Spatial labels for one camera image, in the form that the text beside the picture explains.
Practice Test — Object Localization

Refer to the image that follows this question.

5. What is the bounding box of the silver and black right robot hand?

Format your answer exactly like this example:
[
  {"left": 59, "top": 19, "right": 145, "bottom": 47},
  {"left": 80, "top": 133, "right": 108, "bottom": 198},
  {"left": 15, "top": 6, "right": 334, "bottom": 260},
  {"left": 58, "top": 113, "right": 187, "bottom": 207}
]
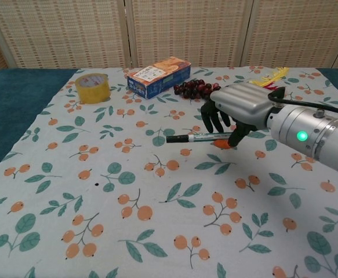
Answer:
[{"left": 201, "top": 82, "right": 274, "bottom": 150}]

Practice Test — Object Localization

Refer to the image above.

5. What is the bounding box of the black marker cap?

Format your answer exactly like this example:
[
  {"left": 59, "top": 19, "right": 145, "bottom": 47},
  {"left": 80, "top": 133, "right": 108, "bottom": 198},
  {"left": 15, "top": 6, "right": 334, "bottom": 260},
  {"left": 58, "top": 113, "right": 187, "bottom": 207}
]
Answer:
[{"left": 166, "top": 134, "right": 191, "bottom": 144}]

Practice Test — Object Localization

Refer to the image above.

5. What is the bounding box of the woven beige folding screen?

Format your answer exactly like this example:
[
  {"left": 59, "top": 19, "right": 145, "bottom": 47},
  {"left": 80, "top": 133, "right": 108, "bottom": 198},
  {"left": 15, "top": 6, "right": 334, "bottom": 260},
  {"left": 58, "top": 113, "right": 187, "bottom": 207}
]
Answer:
[{"left": 0, "top": 0, "right": 338, "bottom": 74}]

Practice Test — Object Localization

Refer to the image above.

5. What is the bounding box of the colourful feather shuttlecock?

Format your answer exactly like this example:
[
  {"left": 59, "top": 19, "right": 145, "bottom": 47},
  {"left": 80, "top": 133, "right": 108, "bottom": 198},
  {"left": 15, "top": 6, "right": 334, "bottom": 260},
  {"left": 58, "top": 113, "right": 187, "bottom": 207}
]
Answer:
[{"left": 248, "top": 67, "right": 291, "bottom": 94}]

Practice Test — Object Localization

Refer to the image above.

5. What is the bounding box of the dark red grape bunch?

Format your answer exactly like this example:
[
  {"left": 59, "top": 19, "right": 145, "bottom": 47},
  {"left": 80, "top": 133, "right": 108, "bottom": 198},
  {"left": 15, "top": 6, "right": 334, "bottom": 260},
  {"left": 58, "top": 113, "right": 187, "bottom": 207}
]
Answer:
[{"left": 173, "top": 79, "right": 221, "bottom": 101}]

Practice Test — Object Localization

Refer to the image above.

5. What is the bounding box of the yellowish clear tape roll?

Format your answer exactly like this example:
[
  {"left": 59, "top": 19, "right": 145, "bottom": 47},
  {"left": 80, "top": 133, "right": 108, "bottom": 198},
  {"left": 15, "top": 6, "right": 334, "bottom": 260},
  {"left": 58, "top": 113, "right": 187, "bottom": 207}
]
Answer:
[{"left": 75, "top": 73, "right": 112, "bottom": 104}]

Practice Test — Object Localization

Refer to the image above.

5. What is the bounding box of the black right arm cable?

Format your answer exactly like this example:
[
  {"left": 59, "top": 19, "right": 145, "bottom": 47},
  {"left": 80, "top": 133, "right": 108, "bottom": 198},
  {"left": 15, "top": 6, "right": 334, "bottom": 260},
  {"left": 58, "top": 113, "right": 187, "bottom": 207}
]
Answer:
[{"left": 267, "top": 86, "right": 338, "bottom": 118}]

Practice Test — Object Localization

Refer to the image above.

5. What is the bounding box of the green and white marker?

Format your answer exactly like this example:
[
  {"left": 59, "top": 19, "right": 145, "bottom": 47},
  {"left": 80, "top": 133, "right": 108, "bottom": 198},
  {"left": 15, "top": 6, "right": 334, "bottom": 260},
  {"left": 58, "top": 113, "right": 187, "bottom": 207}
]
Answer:
[{"left": 188, "top": 131, "right": 235, "bottom": 143}]

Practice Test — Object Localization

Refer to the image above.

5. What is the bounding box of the fruit and leaf print tablecloth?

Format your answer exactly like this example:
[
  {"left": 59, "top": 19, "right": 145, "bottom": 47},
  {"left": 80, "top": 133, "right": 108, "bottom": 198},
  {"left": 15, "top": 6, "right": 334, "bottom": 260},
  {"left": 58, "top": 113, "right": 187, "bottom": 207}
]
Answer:
[{"left": 0, "top": 67, "right": 338, "bottom": 278}]

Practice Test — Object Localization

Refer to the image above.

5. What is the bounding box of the orange and blue biscuit box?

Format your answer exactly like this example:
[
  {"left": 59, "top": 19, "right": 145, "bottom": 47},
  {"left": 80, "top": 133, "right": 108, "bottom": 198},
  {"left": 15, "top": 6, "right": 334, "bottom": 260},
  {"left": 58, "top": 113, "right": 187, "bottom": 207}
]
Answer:
[{"left": 126, "top": 56, "right": 192, "bottom": 100}]

